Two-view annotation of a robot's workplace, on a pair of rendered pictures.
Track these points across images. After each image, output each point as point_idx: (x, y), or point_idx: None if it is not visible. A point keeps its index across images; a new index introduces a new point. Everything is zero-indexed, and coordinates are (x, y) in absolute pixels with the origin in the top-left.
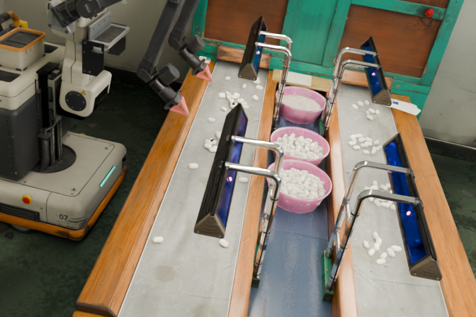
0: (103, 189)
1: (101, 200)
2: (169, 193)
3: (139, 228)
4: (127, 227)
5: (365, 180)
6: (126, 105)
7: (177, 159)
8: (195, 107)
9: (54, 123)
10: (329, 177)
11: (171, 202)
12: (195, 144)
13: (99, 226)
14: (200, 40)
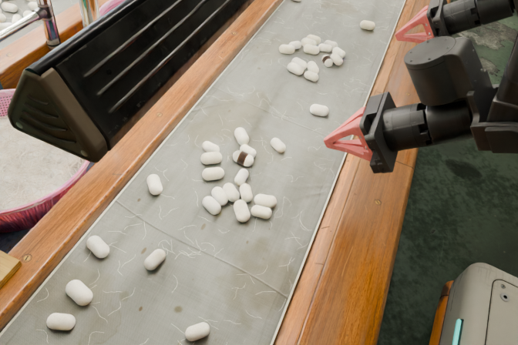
0: (449, 337)
1: (440, 340)
2: (398, 5)
3: None
4: None
5: None
6: None
7: (391, 42)
8: (351, 155)
9: None
10: None
11: None
12: (359, 65)
13: (419, 343)
14: (429, 50)
